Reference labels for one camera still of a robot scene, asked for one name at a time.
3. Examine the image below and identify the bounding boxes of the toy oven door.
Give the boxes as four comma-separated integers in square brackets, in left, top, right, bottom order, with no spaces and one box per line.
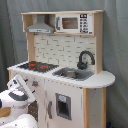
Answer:
[28,101,38,120]

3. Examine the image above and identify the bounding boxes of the grey range hood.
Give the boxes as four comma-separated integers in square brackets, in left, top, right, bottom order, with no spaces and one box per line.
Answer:
[26,15,54,34]

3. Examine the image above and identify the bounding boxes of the toy microwave with door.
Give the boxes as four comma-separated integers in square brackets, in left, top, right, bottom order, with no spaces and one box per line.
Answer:
[56,14,93,34]

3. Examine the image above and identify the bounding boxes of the black stovetop with red burners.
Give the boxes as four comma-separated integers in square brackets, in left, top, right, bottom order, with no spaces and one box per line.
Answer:
[20,61,57,73]

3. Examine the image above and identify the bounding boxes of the wooden toy kitchen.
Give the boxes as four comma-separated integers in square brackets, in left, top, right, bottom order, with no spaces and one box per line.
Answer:
[9,10,115,128]

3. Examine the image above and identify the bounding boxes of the black toy faucet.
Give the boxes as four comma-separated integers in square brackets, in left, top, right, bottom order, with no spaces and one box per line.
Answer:
[77,50,95,70]

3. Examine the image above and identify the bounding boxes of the toy fridge door with dispenser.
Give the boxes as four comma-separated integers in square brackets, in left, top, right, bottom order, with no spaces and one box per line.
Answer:
[45,80,83,128]

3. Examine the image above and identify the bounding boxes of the grey toy sink basin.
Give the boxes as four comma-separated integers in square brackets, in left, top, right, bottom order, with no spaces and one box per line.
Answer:
[53,67,93,81]

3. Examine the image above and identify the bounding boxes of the right red stove knob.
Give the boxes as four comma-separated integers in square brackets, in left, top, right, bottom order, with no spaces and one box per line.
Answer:
[32,81,39,87]

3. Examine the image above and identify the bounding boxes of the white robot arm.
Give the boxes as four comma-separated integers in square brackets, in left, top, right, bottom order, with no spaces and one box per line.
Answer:
[0,75,38,128]

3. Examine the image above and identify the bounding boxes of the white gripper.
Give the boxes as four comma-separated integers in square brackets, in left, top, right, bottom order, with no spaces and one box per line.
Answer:
[7,75,35,102]

